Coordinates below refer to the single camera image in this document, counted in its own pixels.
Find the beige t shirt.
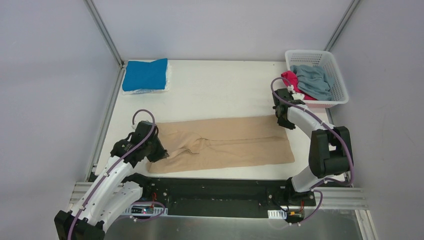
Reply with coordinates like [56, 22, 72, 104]
[146, 115, 295, 174]

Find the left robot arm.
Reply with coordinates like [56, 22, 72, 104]
[54, 121, 168, 240]

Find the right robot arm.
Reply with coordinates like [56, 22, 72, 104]
[272, 88, 354, 205]

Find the pink t shirt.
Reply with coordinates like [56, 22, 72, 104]
[281, 70, 316, 101]

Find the grey blue t shirt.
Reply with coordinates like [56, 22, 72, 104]
[290, 64, 335, 101]

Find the white plastic basket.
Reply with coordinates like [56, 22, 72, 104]
[285, 50, 349, 108]

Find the folded blue t shirt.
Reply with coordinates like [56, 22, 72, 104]
[121, 58, 169, 93]

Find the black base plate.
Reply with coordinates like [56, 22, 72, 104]
[141, 177, 317, 219]

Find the left white cable duct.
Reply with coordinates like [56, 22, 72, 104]
[122, 204, 168, 217]

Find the white cable duct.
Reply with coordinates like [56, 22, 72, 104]
[122, 204, 168, 217]
[267, 209, 287, 220]

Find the aluminium frame rail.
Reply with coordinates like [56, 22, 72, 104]
[69, 181, 93, 204]

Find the right white cable duct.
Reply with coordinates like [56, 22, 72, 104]
[267, 209, 287, 220]

